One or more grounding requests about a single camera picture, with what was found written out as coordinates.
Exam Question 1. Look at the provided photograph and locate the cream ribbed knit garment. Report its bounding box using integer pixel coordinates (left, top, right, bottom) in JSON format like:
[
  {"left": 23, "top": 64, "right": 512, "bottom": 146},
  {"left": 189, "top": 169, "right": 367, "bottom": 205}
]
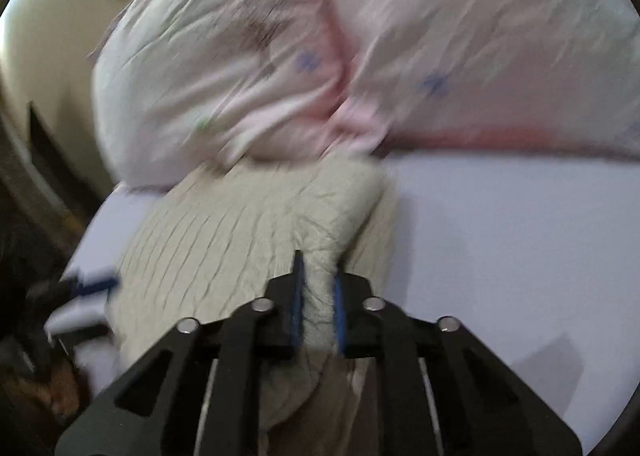
[{"left": 107, "top": 156, "right": 401, "bottom": 456}]

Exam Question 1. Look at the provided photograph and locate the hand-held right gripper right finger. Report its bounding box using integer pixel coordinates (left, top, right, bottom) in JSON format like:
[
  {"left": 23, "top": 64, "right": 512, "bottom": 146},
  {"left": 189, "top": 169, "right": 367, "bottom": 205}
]
[{"left": 332, "top": 272, "right": 584, "bottom": 456}]

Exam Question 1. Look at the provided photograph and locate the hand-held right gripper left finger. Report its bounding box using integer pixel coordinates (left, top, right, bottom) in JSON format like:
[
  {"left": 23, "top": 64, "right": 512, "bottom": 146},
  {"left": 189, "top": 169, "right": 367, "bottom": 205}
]
[{"left": 54, "top": 249, "right": 307, "bottom": 456}]

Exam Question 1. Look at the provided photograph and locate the white bed sheet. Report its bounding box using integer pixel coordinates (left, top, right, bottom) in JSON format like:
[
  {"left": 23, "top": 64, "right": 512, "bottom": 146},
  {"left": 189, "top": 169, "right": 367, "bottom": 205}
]
[{"left": 45, "top": 148, "right": 640, "bottom": 454}]

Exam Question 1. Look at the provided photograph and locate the right pink floral pillow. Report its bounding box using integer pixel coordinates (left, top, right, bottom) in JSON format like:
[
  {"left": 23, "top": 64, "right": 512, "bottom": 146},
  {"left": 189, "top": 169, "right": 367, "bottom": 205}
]
[{"left": 86, "top": 0, "right": 640, "bottom": 189}]

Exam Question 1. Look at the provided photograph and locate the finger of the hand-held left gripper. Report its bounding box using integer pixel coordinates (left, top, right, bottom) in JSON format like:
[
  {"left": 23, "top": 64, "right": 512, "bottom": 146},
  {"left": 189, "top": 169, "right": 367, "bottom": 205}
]
[{"left": 61, "top": 270, "right": 121, "bottom": 298}]

